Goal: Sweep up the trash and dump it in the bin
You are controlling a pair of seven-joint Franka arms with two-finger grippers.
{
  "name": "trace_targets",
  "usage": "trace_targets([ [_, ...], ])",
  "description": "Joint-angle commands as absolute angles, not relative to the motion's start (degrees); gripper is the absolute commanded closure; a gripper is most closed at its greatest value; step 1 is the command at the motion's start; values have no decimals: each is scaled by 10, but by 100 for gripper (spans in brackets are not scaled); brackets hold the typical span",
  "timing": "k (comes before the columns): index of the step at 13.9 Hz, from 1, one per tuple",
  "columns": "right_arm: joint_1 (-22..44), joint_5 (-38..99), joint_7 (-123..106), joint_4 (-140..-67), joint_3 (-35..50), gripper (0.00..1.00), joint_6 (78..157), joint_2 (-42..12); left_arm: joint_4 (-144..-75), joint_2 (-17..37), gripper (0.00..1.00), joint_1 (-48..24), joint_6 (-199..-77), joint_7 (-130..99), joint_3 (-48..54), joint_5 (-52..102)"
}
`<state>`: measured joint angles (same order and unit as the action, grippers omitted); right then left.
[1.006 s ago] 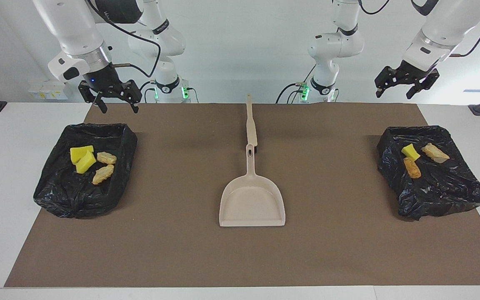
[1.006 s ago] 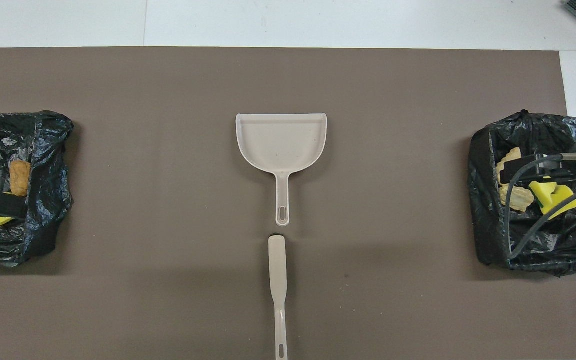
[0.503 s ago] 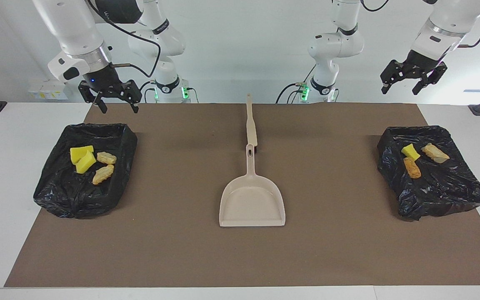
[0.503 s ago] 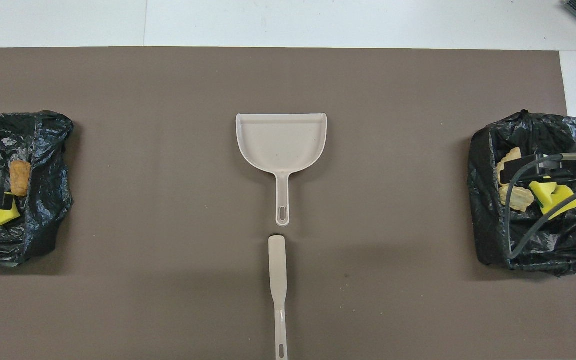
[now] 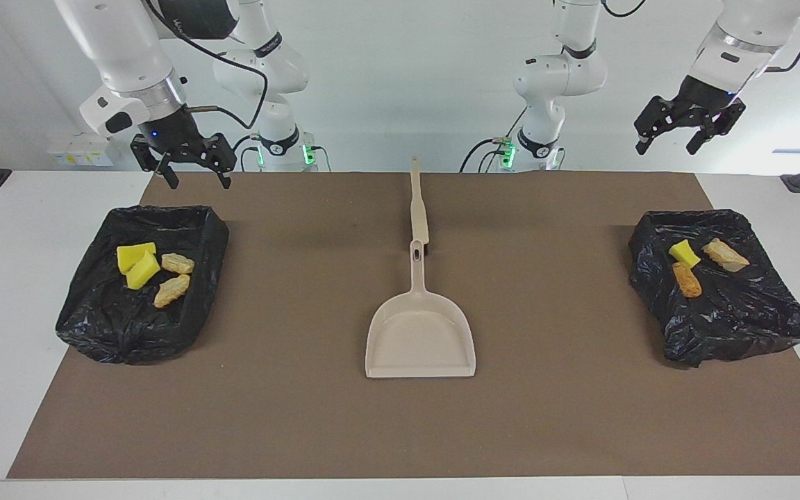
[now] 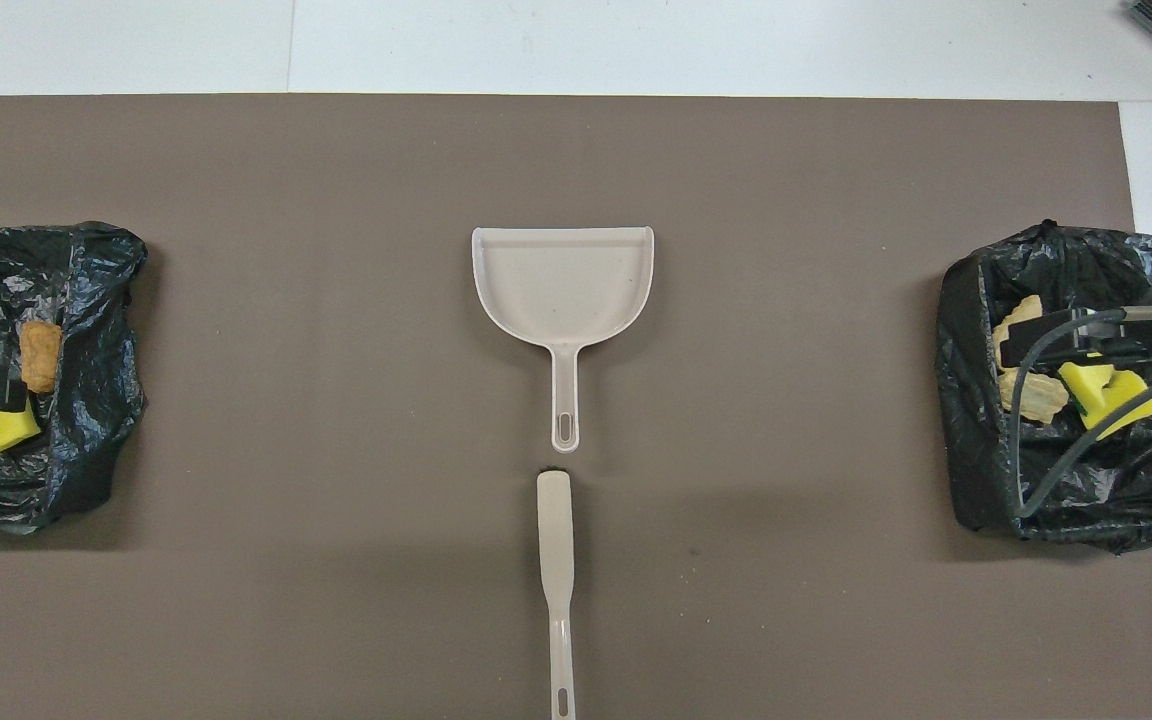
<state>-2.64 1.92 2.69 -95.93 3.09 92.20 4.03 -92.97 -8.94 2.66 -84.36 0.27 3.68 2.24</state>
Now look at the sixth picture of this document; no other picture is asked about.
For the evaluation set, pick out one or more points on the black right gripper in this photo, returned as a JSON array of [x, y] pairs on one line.
[[1076, 345]]

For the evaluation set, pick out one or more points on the yellow sponge with green back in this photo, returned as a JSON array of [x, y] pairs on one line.
[[1084, 382]]

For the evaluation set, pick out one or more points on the small yellow sponge piece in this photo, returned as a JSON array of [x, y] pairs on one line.
[[11, 430]]

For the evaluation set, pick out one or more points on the orange flaky croissant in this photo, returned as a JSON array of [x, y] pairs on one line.
[[1021, 312]]

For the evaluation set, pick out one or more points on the brown bread roll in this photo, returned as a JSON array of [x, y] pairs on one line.
[[40, 355]]

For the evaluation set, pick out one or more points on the large yellow sponge piece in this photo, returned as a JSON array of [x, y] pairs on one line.
[[1131, 395]]

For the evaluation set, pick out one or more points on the beige plastic dustpan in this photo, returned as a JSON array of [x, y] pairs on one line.
[[561, 290]]

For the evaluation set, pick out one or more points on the beige hand brush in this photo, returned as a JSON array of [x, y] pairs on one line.
[[556, 540]]

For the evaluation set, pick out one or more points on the black bag lined bin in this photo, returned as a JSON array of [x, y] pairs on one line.
[[1066, 480], [86, 300]]

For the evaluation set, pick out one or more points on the brown table mat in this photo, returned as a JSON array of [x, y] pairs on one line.
[[236, 550]]

